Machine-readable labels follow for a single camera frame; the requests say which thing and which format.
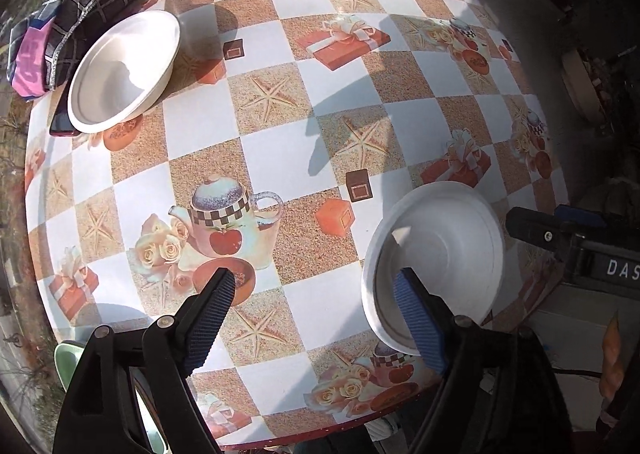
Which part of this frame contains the green plate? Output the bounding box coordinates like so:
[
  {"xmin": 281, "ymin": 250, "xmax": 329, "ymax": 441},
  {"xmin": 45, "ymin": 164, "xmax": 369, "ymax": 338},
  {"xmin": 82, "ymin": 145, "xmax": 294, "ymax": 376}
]
[{"xmin": 54, "ymin": 340, "xmax": 170, "ymax": 454}]

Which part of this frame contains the white paper bowl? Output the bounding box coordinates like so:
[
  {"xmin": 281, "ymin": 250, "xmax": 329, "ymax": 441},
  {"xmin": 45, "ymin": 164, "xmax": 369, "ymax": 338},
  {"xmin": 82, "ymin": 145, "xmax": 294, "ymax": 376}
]
[
  {"xmin": 361, "ymin": 181, "xmax": 504, "ymax": 356},
  {"xmin": 67, "ymin": 10, "xmax": 181, "ymax": 134}
]

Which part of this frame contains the black grid pattern bag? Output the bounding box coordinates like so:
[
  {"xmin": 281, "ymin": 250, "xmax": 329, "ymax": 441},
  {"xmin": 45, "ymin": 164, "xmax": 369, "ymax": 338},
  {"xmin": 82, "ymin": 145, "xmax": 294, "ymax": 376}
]
[{"xmin": 6, "ymin": 0, "xmax": 137, "ymax": 99}]

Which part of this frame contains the dark smartphone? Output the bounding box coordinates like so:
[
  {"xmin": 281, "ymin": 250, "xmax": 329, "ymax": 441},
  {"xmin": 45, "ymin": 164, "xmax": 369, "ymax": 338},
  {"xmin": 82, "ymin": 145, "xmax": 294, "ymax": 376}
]
[{"xmin": 49, "ymin": 82, "xmax": 80, "ymax": 137}]

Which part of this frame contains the round cream floor tray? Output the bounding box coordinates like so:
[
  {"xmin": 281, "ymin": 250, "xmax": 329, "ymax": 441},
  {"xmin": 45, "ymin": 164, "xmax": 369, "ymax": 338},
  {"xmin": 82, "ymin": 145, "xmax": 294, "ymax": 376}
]
[{"xmin": 561, "ymin": 48, "xmax": 605, "ymax": 125}]

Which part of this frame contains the patterned checkered tablecloth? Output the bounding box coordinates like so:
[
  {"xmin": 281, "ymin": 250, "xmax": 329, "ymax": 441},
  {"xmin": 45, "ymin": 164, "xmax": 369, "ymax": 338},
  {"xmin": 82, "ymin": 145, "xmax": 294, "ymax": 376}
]
[{"xmin": 26, "ymin": 0, "xmax": 567, "ymax": 448}]

